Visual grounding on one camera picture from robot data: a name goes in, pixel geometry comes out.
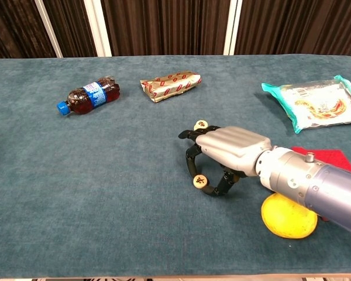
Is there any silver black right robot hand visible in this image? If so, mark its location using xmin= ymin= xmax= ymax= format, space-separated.
xmin=178 ymin=125 xmax=273 ymax=198

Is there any cream chess piece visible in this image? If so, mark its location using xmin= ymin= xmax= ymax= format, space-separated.
xmin=192 ymin=174 xmax=208 ymax=190
xmin=193 ymin=119 xmax=209 ymax=132

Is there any gold red snack packet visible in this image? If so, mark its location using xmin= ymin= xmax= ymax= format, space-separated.
xmin=139 ymin=70 xmax=202 ymax=104

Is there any yellow pear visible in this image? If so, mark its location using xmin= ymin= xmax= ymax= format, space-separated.
xmin=261 ymin=193 xmax=319 ymax=239

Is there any teal edged food package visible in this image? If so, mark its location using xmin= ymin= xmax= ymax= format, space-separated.
xmin=261 ymin=74 xmax=351 ymax=135

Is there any red envelope with gold seal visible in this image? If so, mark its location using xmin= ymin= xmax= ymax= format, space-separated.
xmin=291 ymin=146 xmax=351 ymax=222

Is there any dark brown curtain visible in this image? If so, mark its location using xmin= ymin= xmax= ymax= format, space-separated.
xmin=0 ymin=0 xmax=351 ymax=59

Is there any cola bottle with blue label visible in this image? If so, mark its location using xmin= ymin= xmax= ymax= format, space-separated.
xmin=56 ymin=76 xmax=121 ymax=116

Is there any teal velvet tablecloth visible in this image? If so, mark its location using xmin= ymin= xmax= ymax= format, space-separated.
xmin=0 ymin=54 xmax=351 ymax=279

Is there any wide white screen post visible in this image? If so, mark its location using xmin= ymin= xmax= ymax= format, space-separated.
xmin=83 ymin=0 xmax=113 ymax=57
xmin=223 ymin=0 xmax=243 ymax=56

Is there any thin white screen post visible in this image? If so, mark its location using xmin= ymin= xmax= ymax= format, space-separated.
xmin=34 ymin=0 xmax=64 ymax=59

